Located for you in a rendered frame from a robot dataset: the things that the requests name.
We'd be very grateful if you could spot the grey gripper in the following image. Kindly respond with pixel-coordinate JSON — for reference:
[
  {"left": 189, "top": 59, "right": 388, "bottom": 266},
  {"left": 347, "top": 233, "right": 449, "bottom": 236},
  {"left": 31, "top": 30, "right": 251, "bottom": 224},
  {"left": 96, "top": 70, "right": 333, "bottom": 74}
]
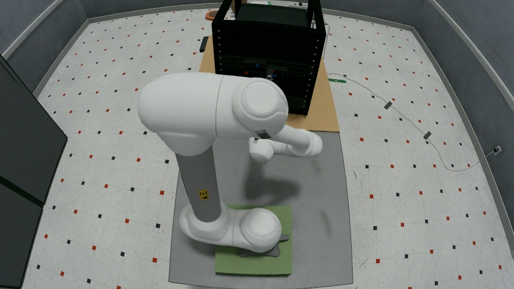
[{"left": 266, "top": 69, "right": 274, "bottom": 81}]

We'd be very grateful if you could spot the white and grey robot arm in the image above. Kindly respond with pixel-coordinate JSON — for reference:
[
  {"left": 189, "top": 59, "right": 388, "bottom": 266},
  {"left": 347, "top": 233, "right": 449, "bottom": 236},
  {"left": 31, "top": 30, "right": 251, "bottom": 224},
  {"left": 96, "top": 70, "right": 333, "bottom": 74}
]
[{"left": 138, "top": 72, "right": 323, "bottom": 257}]

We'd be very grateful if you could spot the tan wooden board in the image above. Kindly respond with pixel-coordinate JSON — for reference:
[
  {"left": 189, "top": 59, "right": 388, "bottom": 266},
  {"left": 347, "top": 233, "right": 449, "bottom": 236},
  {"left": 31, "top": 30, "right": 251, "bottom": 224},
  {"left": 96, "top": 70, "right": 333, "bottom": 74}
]
[{"left": 199, "top": 35, "right": 340, "bottom": 133}]

